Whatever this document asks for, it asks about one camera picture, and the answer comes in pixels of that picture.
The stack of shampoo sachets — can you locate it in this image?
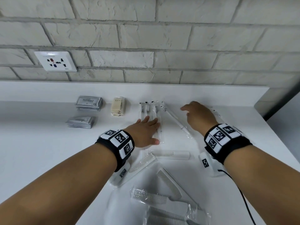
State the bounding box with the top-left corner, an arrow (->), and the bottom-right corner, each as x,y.
75,96 -> 103,112

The white wall socket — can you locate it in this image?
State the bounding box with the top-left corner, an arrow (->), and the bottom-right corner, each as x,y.
34,51 -> 78,73

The black cable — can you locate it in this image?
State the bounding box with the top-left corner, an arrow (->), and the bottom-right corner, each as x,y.
218,170 -> 256,225

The white countertop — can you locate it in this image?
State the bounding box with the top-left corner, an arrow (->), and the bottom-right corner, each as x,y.
0,81 -> 300,225

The group of white combs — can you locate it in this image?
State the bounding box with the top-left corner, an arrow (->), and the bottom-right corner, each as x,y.
119,150 -> 211,225

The black marker wristband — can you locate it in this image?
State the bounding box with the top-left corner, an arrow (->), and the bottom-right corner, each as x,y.
204,123 -> 253,165
95,129 -> 135,173

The person's left hand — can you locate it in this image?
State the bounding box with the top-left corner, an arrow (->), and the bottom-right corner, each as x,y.
125,116 -> 161,148

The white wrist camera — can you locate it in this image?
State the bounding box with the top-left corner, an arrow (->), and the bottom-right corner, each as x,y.
110,161 -> 132,185
199,151 -> 227,177

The person's right hand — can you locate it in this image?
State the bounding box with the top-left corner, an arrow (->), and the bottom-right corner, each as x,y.
180,101 -> 219,136

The person's left forearm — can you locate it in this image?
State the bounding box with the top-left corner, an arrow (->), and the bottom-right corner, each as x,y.
0,144 -> 118,225

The person's right forearm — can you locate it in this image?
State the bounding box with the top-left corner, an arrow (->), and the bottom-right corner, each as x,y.
224,145 -> 300,225

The stack of toothpaste sachets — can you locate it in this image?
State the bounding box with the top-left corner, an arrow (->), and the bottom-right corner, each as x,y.
65,116 -> 97,129

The stack of beige soap bars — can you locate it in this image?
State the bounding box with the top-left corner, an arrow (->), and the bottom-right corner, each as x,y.
110,97 -> 126,117

